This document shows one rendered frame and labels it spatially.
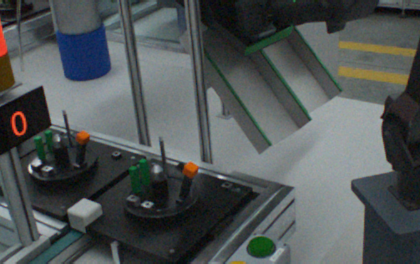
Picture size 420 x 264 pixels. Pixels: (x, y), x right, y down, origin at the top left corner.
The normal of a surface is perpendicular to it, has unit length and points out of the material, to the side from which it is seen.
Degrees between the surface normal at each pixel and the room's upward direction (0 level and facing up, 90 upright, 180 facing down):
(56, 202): 0
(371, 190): 0
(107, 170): 0
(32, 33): 90
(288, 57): 45
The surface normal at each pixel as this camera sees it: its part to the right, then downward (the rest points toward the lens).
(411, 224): -0.10, -0.88
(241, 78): 0.42, -0.43
